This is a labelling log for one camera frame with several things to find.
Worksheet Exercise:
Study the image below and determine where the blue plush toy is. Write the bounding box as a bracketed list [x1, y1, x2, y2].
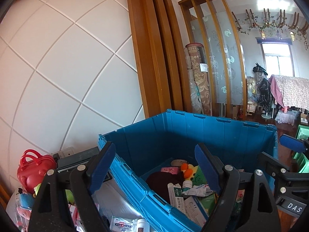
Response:
[19, 193, 35, 210]

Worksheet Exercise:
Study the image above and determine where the red plastic handbag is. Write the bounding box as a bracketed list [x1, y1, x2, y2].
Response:
[17, 149, 57, 194]

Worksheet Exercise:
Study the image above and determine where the dark green gift box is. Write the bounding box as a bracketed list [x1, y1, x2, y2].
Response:
[57, 142, 116, 194]

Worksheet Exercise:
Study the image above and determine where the floral cloth covered furniture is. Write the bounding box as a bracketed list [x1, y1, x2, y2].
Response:
[268, 75, 309, 110]

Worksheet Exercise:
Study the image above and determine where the standing fan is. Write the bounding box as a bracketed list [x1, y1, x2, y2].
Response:
[252, 63, 273, 119]

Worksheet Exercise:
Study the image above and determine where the white red medicine box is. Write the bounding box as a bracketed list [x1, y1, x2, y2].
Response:
[110, 216, 135, 232]

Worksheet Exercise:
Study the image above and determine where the orange yellow plush toy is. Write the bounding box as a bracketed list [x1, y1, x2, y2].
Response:
[180, 163, 198, 181]

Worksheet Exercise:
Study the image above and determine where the white toothpaste box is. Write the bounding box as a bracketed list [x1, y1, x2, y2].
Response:
[168, 183, 186, 215]

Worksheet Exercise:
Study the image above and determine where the white medicine bottle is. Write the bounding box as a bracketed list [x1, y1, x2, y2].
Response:
[136, 218, 150, 232]

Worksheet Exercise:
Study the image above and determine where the black plush item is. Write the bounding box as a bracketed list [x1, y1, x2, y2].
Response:
[146, 172, 184, 204]

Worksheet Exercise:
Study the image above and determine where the blue plastic storage crate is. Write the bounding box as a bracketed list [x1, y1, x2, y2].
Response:
[98, 109, 278, 231]

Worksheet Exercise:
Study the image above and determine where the rolled patterned carpet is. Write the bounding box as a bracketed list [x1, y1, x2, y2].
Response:
[184, 43, 212, 115]

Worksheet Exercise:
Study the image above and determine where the wooden glass partition screen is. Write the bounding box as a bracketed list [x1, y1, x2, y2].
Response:
[179, 0, 248, 120]

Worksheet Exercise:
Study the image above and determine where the white wall socket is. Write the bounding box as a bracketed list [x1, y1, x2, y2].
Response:
[51, 147, 74, 158]

